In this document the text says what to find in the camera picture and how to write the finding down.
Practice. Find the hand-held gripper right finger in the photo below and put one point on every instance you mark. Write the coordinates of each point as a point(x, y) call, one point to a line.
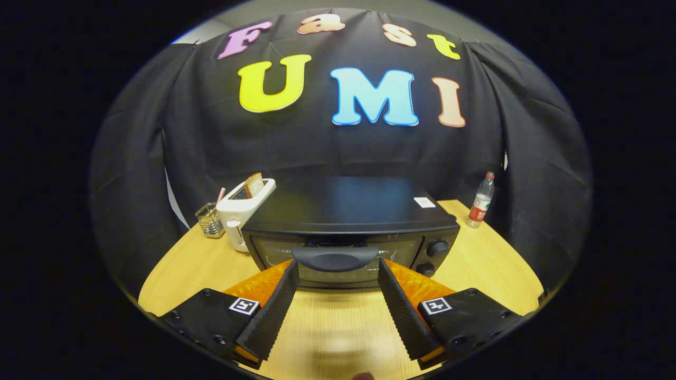
point(404, 311)

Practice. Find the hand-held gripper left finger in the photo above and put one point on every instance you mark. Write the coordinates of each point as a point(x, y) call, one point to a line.
point(274, 311)

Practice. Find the black toaster oven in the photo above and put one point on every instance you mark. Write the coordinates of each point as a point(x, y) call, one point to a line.
point(348, 211)

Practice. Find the white toaster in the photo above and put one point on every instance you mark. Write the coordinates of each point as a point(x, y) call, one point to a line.
point(235, 211)

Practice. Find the metal mesh holder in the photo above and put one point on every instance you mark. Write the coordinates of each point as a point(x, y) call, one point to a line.
point(210, 224)

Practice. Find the pink straw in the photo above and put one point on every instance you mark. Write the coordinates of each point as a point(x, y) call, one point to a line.
point(221, 196)

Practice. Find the toasted bread slice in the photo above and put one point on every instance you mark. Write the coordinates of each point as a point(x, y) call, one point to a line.
point(254, 186)

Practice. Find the red label plastic water bottle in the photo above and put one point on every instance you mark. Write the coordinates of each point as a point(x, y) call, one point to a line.
point(480, 206)

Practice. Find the black backdrop cloth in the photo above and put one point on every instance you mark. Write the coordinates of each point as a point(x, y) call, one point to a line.
point(158, 132)

